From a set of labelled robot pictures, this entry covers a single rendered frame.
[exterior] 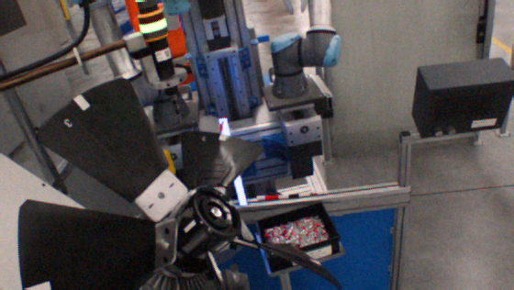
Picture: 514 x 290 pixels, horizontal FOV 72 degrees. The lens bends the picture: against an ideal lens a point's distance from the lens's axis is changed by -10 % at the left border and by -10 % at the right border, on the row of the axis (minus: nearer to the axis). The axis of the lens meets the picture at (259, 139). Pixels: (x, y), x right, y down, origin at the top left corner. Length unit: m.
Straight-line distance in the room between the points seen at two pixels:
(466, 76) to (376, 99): 1.66
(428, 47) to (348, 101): 0.65
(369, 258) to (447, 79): 0.75
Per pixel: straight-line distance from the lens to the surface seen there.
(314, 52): 1.43
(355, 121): 2.80
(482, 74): 1.17
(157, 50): 0.67
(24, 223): 0.54
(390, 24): 2.59
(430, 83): 1.10
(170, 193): 0.76
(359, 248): 1.48
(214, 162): 0.92
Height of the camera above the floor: 1.68
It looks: 30 degrees down
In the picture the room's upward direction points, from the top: 11 degrees counter-clockwise
